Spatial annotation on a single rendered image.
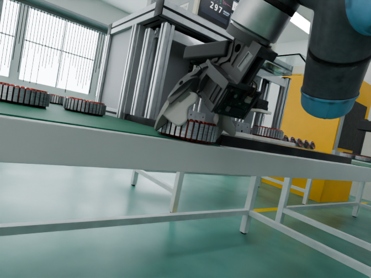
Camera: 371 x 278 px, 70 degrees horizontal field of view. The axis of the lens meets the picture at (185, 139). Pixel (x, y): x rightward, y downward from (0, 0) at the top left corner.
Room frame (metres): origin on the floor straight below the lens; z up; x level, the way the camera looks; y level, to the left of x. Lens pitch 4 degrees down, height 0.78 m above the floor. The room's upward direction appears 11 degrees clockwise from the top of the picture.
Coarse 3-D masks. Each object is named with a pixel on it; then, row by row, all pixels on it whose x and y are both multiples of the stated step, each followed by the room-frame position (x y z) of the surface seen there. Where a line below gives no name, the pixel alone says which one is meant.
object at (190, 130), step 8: (168, 120) 0.45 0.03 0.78; (192, 120) 0.45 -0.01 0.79; (160, 128) 0.47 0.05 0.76; (168, 128) 0.45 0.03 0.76; (176, 128) 0.44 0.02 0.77; (184, 128) 0.44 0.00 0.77; (192, 128) 0.44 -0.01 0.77; (200, 128) 0.44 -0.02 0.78; (208, 128) 0.46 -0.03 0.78; (216, 128) 0.47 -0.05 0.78; (176, 136) 0.45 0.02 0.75; (184, 136) 0.44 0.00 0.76; (192, 136) 0.44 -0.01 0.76; (200, 136) 0.45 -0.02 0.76; (208, 136) 0.46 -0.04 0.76; (216, 136) 0.49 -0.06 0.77
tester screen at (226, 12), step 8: (208, 0) 0.91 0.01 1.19; (216, 0) 0.93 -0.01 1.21; (224, 0) 0.95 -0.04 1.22; (232, 0) 0.97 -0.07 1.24; (200, 8) 0.89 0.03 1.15; (208, 8) 0.91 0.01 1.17; (224, 8) 0.95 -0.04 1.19; (208, 16) 0.92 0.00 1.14; (224, 16) 0.96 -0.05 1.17; (224, 24) 0.96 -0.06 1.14
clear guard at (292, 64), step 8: (280, 56) 0.92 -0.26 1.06; (288, 56) 0.90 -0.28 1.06; (296, 56) 0.89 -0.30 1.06; (304, 56) 0.87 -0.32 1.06; (264, 64) 1.05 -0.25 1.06; (272, 64) 1.03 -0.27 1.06; (280, 64) 1.01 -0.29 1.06; (288, 64) 0.99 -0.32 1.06; (296, 64) 0.97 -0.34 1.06; (304, 64) 0.95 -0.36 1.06; (272, 72) 1.16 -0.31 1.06; (280, 72) 1.13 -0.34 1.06; (288, 72) 1.10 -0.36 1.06; (296, 72) 1.08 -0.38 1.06
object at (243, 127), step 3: (234, 120) 1.08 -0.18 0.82; (234, 123) 1.06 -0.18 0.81; (237, 123) 1.05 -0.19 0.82; (240, 123) 1.06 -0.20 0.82; (243, 123) 1.08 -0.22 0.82; (246, 123) 1.09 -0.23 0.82; (237, 126) 1.06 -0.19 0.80; (240, 126) 1.07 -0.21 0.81; (243, 126) 1.08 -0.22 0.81; (246, 126) 1.09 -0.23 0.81; (237, 129) 1.06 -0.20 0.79; (240, 129) 1.07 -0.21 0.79; (243, 129) 1.08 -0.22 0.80; (246, 129) 1.09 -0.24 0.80; (243, 132) 1.08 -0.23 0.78; (246, 132) 1.09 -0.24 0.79
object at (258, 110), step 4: (260, 100) 1.00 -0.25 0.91; (264, 100) 1.02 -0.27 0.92; (256, 104) 0.99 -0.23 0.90; (260, 104) 1.01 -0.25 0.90; (264, 104) 1.02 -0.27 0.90; (252, 108) 1.01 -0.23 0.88; (256, 108) 0.99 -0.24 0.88; (260, 108) 1.01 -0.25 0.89; (264, 108) 1.02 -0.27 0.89; (256, 112) 1.03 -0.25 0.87; (260, 112) 1.00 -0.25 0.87; (264, 112) 0.99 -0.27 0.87; (268, 112) 1.00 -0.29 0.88; (236, 120) 1.08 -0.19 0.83; (240, 120) 1.09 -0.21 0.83
